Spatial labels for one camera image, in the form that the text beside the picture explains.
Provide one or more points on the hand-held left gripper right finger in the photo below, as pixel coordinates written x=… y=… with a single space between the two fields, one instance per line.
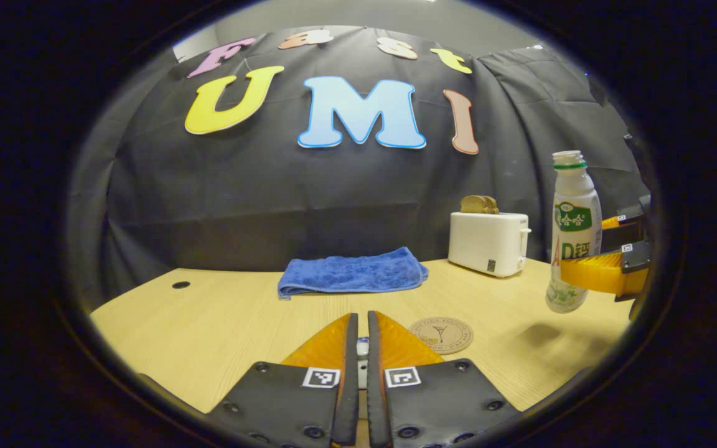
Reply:
x=376 y=398

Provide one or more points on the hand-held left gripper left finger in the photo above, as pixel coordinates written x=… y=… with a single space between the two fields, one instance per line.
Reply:
x=347 y=398

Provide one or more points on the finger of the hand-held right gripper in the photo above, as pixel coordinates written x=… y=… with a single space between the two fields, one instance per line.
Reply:
x=595 y=272
x=620 y=235

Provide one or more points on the white green-label water bottle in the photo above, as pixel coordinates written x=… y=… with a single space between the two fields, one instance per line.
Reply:
x=573 y=205

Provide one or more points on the round tan coaster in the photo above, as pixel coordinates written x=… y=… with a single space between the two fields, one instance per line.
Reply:
x=441 y=335

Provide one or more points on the white toaster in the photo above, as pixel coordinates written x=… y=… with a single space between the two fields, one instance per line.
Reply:
x=486 y=242

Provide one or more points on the blue folded towel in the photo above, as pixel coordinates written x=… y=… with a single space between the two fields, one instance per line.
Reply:
x=352 y=274

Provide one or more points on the brown bread slice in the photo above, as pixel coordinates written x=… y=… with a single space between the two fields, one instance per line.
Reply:
x=480 y=205

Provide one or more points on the black backdrop cloth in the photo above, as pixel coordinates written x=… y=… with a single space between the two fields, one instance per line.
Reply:
x=240 y=193

